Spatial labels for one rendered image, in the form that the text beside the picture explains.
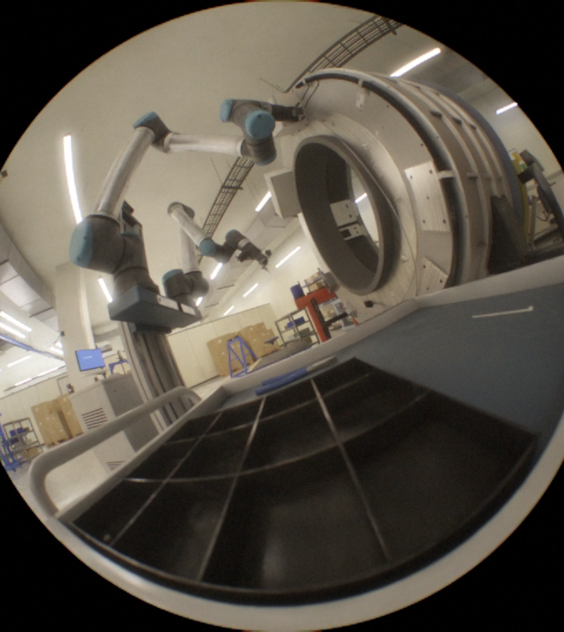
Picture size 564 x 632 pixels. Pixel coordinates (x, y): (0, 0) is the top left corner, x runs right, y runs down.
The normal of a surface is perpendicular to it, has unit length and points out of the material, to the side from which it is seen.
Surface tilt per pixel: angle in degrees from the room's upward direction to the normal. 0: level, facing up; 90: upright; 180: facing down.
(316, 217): 121
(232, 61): 180
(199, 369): 90
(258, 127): 170
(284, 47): 180
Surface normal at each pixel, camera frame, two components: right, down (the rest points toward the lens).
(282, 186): 0.31, 0.72
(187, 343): 0.56, -0.29
